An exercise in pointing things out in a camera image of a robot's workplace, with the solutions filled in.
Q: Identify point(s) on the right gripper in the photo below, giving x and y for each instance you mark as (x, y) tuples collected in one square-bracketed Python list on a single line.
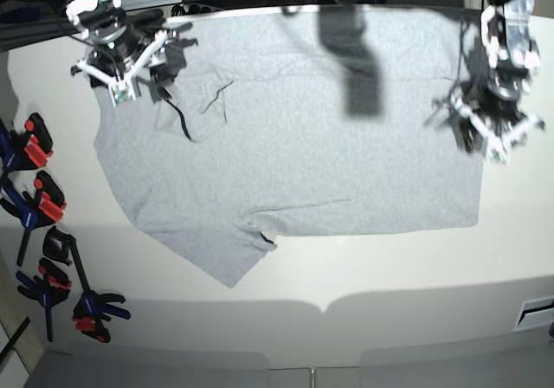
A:
[(122, 43)]

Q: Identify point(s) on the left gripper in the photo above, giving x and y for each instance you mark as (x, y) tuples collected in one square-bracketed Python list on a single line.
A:
[(472, 111)]

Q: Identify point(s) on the grey T-shirt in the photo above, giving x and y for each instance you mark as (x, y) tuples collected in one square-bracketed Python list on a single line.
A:
[(310, 124)]

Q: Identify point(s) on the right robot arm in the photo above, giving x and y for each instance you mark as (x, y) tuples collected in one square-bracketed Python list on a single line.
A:
[(76, 9)]

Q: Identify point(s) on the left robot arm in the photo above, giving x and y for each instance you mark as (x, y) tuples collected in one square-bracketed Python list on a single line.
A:
[(507, 57)]

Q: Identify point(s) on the white power strip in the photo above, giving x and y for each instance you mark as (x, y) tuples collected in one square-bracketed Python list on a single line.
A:
[(184, 9)]

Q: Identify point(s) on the top blue red bar clamp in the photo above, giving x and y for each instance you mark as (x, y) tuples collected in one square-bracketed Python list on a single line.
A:
[(28, 150)]

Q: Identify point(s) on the blue red bar clamp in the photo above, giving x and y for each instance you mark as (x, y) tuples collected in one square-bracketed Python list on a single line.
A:
[(28, 150), (43, 209)]

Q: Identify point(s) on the white label holder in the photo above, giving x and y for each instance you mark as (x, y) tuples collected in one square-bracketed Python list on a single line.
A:
[(534, 314)]

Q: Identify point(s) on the lower left blue bar clamp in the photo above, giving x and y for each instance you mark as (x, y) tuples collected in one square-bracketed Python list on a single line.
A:
[(49, 289)]

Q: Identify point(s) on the long black bar clamp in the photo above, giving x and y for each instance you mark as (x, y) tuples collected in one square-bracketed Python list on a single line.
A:
[(92, 310)]

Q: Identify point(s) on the black strip on wood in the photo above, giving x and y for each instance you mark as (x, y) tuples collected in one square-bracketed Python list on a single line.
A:
[(14, 338)]

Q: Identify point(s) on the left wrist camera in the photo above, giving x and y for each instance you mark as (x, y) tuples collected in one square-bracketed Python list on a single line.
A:
[(497, 151)]

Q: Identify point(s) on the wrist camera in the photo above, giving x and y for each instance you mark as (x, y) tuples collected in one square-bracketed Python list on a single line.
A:
[(121, 92), (497, 151)]

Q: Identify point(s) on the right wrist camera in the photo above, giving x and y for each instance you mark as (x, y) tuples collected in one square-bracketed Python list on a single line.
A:
[(121, 92)]

